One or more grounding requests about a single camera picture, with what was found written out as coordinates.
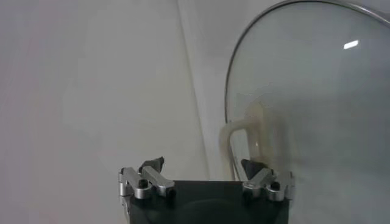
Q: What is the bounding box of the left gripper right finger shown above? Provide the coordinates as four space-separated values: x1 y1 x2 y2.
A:
240 158 295 201

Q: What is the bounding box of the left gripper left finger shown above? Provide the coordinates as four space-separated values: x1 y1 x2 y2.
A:
118 156 176 200

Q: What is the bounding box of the glass lid with cream handle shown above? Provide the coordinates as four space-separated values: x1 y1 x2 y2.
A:
219 0 390 224

